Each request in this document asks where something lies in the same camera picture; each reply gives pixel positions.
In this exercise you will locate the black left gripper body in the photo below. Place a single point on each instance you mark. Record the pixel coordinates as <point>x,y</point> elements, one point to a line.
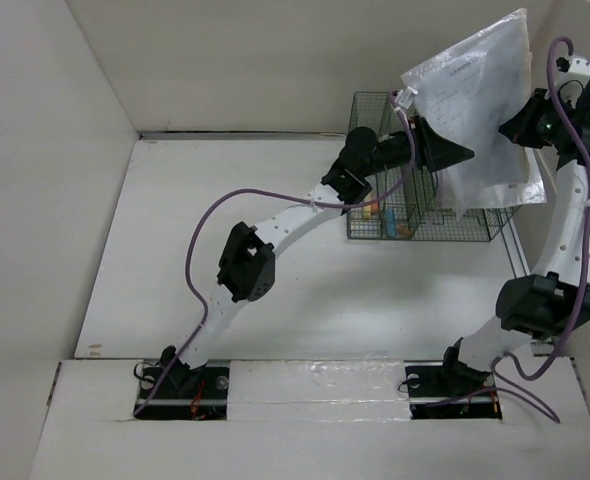
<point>394,152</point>

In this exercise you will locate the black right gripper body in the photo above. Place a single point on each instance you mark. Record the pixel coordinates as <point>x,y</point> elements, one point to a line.
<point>550,118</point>

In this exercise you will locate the clear mesh pouch purple zipper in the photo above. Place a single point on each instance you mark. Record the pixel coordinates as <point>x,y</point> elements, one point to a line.
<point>520,192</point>

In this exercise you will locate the blue correction tape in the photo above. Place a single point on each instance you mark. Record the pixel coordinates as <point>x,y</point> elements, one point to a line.
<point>390,223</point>

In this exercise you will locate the clear mesh pouch beige zipper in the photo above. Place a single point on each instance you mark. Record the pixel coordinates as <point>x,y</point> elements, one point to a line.
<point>466,93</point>

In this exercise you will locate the orange correction tape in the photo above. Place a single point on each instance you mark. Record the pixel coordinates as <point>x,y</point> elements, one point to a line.
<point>404,232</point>

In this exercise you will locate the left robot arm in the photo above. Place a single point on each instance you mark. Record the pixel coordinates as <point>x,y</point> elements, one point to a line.
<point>247,265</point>

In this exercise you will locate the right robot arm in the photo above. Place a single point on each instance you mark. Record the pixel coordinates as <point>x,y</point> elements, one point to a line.
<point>554,300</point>

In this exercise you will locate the green wire desk organizer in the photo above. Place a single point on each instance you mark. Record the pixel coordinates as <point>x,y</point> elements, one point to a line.
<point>414,203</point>

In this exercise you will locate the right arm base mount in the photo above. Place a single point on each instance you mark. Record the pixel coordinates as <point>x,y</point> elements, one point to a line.
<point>435,393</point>

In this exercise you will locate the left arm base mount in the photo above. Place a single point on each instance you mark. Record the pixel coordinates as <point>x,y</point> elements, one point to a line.
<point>202,397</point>

